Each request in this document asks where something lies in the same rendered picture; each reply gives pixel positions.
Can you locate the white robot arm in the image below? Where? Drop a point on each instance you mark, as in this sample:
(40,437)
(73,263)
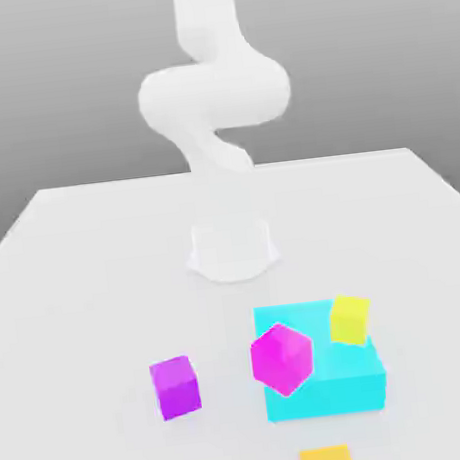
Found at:
(214,95)

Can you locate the small magenta cube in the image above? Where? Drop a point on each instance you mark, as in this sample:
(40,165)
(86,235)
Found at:
(282,360)

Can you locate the small yellow cube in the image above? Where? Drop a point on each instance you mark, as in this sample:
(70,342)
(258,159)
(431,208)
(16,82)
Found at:
(350,321)

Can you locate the small purple cube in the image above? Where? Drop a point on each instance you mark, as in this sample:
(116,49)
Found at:
(176,389)

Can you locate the large cyan box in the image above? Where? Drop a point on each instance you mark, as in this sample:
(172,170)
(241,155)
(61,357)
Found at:
(344,386)

